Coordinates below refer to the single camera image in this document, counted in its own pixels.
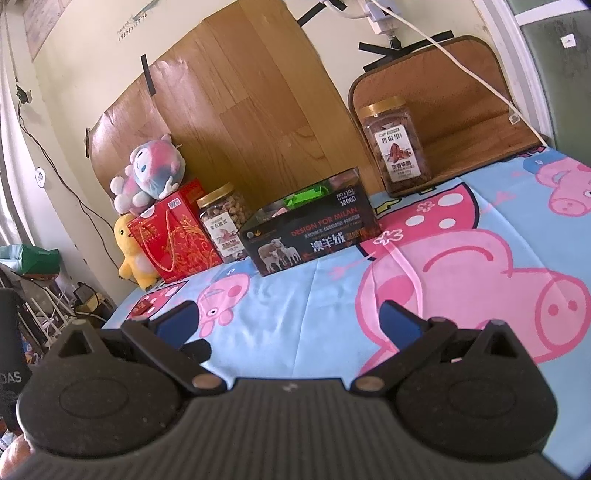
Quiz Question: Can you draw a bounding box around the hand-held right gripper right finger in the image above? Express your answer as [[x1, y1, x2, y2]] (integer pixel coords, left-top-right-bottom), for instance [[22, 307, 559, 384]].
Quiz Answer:
[[352, 299, 541, 395]]

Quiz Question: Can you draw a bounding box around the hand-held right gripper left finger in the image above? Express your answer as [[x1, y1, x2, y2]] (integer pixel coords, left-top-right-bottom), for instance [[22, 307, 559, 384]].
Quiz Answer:
[[46, 300, 221, 395]]

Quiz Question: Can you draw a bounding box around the black printed storage box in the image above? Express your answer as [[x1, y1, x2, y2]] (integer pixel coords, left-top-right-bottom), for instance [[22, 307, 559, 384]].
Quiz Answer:
[[239, 167, 382, 277]]

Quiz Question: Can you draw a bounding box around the bright green snack packet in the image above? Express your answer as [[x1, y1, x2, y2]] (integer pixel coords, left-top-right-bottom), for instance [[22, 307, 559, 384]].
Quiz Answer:
[[284, 185, 326, 208]]

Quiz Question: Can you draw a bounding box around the red flat packet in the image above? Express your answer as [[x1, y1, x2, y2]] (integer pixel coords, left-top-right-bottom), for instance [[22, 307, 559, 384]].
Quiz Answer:
[[127, 295, 162, 320]]

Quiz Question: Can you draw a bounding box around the yellow plush duck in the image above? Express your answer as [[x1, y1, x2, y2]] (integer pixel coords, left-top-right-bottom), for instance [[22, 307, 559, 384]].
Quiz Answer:
[[115, 213, 160, 291]]

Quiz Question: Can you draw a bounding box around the red gift bag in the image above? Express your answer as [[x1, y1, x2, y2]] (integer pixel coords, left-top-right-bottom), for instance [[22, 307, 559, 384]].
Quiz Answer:
[[127, 179, 225, 283]]

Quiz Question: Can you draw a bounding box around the printed blanket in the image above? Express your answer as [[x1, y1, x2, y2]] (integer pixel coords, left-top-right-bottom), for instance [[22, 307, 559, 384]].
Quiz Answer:
[[100, 145, 591, 480]]

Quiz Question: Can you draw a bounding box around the green bag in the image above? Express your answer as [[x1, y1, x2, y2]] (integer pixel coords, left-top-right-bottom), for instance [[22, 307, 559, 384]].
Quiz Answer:
[[0, 244, 61, 278]]

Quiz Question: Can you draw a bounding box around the clear jar of nuts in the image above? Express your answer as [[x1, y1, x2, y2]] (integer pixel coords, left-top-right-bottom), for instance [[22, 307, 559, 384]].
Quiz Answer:
[[196, 182, 252, 264]]

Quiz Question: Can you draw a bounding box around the pink and blue plush cat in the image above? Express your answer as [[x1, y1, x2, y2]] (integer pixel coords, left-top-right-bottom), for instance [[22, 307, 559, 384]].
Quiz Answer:
[[110, 134, 188, 217]]

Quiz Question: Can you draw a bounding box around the clear jar of pecans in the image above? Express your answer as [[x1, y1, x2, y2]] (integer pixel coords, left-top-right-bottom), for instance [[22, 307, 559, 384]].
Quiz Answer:
[[359, 97, 434, 198]]

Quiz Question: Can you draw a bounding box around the white curtain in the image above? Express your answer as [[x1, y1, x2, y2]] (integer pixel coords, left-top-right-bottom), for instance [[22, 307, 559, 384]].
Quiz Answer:
[[0, 18, 33, 247]]

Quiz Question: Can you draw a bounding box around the wooden board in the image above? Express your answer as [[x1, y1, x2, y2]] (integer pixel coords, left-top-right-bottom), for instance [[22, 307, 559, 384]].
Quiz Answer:
[[85, 0, 386, 222]]

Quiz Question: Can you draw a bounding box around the black tape strip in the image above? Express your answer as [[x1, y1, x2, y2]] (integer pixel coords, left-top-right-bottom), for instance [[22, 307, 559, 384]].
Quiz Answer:
[[295, 0, 348, 27], [141, 54, 156, 95], [358, 30, 455, 73]]

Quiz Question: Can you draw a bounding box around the white power adapter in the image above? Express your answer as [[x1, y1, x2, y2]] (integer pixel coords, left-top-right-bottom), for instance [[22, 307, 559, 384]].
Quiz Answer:
[[359, 0, 403, 37]]

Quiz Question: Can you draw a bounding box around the white wire rack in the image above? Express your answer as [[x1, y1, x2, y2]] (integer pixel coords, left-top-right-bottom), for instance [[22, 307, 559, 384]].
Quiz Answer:
[[21, 277, 81, 344]]

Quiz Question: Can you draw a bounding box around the black wall wire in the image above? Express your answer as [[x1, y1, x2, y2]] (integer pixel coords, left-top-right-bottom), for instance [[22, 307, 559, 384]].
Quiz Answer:
[[16, 85, 118, 282]]

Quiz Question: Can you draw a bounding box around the white cable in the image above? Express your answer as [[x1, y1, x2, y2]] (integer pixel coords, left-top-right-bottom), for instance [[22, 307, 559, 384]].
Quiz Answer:
[[369, 0, 548, 144]]

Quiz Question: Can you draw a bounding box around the white window frame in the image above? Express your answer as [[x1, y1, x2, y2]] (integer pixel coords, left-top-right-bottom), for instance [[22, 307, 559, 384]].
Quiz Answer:
[[475, 0, 591, 153]]

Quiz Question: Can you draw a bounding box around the wall poster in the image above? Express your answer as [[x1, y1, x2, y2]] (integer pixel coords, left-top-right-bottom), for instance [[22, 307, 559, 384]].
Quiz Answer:
[[23, 0, 72, 62]]

